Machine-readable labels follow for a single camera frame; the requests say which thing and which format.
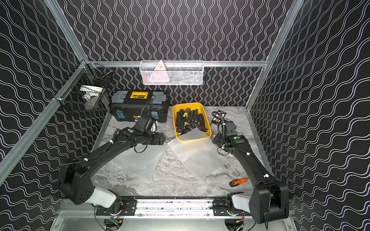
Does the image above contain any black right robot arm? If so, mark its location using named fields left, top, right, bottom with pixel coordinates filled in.
left=213, top=121, right=289, bottom=224

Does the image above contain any clear zip-top bag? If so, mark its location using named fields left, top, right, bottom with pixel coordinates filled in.
left=168, top=129, right=228, bottom=183

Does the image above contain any black wire basket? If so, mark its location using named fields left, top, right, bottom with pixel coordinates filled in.
left=54, top=60, right=114, bottom=118

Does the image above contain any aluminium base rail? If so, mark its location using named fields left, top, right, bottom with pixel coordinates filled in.
left=57, top=197, right=293, bottom=220

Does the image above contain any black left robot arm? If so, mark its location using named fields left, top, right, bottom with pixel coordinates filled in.
left=58, top=117, right=165, bottom=214

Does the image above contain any yellow plastic bin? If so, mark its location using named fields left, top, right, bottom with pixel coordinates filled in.
left=172, top=103, right=212, bottom=138

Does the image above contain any pink triangular card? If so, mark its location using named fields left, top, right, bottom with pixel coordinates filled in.
left=148, top=60, right=170, bottom=83

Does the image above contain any small black picture card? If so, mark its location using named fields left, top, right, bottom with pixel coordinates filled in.
left=211, top=110, right=226, bottom=125

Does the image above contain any stack of clear zip-top bags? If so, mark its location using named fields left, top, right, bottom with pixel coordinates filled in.
left=110, top=143, right=168, bottom=182

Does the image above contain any orange handled screwdriver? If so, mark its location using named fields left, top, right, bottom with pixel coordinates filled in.
left=229, top=178, right=248, bottom=187

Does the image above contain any black toolbox with blue latches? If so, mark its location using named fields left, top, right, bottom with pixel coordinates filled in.
left=109, top=90, right=169, bottom=123

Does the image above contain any pile of toy eggplants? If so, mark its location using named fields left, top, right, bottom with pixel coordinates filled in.
left=175, top=108, right=210, bottom=135

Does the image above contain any white wire basket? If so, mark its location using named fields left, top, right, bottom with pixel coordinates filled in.
left=139, top=60, right=204, bottom=86

